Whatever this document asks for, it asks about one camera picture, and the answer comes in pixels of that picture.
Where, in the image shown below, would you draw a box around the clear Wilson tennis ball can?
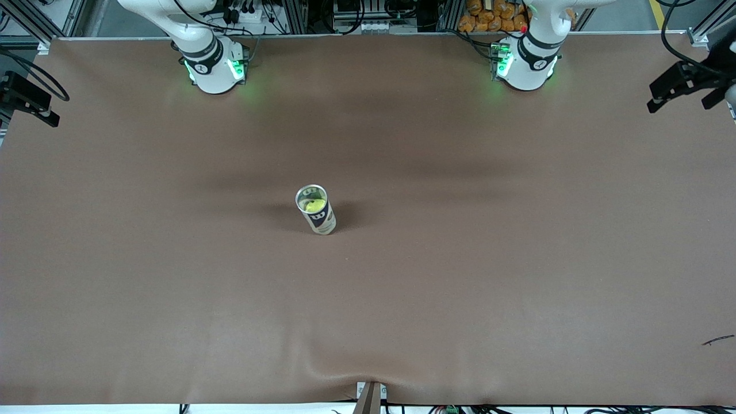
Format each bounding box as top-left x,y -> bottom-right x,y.
295,184 -> 338,236

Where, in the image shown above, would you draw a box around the orange objects pile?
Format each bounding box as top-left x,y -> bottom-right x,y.
458,0 -> 530,33

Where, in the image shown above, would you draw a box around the white power strip black plugs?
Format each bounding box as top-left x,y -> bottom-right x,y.
221,0 -> 277,25

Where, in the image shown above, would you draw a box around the brown table mat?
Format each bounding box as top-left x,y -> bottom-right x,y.
0,32 -> 736,406

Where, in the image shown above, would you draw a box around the white terminal strip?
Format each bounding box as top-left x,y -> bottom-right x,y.
358,20 -> 404,34

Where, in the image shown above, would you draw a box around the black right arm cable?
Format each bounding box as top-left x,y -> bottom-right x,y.
0,48 -> 71,103

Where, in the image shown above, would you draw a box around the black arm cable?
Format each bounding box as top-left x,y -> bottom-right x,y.
655,0 -> 736,78
0,48 -> 71,103

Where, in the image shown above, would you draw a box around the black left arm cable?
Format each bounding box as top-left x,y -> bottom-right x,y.
655,0 -> 736,78

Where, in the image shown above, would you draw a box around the aluminium table frame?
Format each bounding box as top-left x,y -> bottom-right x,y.
0,0 -> 736,58

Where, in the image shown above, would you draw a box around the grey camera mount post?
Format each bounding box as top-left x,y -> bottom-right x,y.
354,381 -> 387,414

